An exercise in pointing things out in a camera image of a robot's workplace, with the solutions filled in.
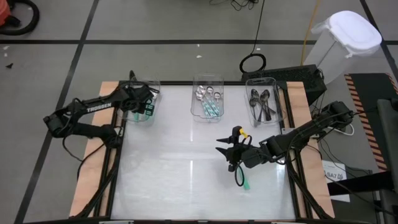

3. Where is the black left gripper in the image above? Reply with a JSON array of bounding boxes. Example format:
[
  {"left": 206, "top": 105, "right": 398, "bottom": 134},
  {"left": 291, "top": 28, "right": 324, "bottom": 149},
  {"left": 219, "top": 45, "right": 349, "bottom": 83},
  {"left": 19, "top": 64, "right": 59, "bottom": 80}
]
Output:
[{"left": 119, "top": 83, "right": 156, "bottom": 114}]

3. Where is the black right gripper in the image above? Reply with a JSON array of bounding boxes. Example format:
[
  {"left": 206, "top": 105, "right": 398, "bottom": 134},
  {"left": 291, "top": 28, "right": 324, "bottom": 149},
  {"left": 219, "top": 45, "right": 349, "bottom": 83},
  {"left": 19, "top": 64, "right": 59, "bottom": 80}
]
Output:
[{"left": 215, "top": 134, "right": 248, "bottom": 173}]

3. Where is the black metal spoon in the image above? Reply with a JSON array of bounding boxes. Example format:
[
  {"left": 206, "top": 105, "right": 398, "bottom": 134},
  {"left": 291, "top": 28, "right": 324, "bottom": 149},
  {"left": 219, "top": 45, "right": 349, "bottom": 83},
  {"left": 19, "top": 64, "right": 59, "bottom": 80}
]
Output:
[
  {"left": 260, "top": 88, "right": 271, "bottom": 122},
  {"left": 249, "top": 98, "right": 258, "bottom": 122},
  {"left": 251, "top": 88, "right": 270, "bottom": 122},
  {"left": 256, "top": 93, "right": 268, "bottom": 125},
  {"left": 264, "top": 99, "right": 277, "bottom": 115}
]

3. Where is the clear plastic bin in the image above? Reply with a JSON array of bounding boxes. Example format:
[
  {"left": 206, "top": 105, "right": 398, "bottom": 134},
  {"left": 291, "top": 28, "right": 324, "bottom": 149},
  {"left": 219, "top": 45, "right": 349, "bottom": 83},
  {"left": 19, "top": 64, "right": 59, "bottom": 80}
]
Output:
[
  {"left": 244, "top": 77, "right": 284, "bottom": 126},
  {"left": 123, "top": 77, "right": 161, "bottom": 126},
  {"left": 190, "top": 73, "right": 225, "bottom": 123}
]

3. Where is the black perforated computer case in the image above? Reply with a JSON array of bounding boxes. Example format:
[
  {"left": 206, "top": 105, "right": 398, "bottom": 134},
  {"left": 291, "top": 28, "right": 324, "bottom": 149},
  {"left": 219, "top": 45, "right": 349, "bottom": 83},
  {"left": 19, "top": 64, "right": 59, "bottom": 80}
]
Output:
[{"left": 241, "top": 64, "right": 328, "bottom": 105}]

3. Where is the white paper label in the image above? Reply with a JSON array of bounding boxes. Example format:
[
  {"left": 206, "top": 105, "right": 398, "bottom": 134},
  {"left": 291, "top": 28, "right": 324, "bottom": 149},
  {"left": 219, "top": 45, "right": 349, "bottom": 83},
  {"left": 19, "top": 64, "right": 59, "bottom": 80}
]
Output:
[{"left": 322, "top": 159, "right": 351, "bottom": 203}]

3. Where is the black floor beam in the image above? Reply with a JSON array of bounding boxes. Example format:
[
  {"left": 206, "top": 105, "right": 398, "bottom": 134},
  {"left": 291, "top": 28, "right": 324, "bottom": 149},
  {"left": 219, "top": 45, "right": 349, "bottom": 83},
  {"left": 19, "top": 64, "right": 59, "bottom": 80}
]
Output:
[{"left": 326, "top": 179, "right": 395, "bottom": 197}]

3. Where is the orange vacuum cleaner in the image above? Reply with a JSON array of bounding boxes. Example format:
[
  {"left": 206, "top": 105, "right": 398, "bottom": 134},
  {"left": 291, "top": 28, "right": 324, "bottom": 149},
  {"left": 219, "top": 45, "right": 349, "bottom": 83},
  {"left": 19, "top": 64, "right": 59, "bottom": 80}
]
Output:
[{"left": 0, "top": 0, "right": 13, "bottom": 27}]

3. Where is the black hazard striped platform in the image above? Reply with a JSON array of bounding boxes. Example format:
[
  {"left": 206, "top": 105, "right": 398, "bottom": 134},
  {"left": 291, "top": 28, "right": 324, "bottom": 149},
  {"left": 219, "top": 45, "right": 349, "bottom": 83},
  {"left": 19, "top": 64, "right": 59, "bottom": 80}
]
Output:
[{"left": 343, "top": 72, "right": 398, "bottom": 171}]

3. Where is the white lidded trash bin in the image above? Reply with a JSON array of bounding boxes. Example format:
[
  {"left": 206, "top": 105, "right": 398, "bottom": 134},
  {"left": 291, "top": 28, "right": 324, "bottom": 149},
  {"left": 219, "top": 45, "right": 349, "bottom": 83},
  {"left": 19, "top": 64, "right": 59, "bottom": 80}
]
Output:
[{"left": 303, "top": 10, "right": 383, "bottom": 85}]

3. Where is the black aluminium table frame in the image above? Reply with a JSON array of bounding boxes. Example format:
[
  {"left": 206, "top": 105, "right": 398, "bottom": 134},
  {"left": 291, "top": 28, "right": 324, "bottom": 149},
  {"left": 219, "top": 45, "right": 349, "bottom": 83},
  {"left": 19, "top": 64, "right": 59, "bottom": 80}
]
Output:
[{"left": 74, "top": 80, "right": 335, "bottom": 224}]

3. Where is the black coiled cable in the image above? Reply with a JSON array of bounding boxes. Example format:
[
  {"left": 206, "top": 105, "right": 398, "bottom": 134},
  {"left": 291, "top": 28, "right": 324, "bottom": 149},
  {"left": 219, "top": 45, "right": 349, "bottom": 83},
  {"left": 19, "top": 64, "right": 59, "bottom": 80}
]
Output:
[{"left": 238, "top": 0, "right": 267, "bottom": 74}]

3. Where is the black vacuum hose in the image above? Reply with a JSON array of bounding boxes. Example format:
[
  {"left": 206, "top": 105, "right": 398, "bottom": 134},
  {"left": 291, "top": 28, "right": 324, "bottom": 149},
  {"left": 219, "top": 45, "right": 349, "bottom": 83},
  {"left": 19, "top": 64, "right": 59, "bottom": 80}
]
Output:
[{"left": 0, "top": 0, "right": 40, "bottom": 36}]

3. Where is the black cable bundle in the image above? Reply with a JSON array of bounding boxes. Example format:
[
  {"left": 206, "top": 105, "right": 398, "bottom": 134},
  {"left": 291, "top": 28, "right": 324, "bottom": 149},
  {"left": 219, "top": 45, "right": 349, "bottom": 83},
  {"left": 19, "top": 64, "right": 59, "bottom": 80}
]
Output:
[{"left": 208, "top": 0, "right": 259, "bottom": 11}]

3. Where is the yellow cable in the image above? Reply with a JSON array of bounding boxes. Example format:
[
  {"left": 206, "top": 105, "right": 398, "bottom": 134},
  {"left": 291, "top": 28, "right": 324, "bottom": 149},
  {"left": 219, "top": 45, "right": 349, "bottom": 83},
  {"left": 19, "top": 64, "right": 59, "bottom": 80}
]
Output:
[{"left": 300, "top": 0, "right": 321, "bottom": 65}]

